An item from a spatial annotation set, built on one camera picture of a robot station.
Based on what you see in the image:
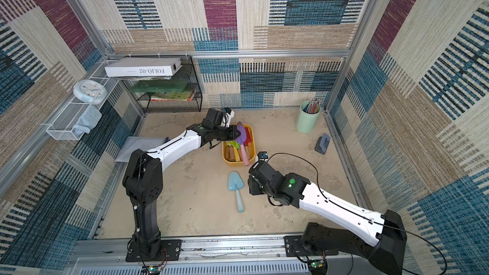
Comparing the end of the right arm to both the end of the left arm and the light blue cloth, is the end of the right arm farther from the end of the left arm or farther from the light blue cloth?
the light blue cloth

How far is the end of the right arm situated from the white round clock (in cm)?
67

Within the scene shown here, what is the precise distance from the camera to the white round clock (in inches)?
28.9

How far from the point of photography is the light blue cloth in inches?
26.1

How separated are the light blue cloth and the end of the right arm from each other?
0.60m
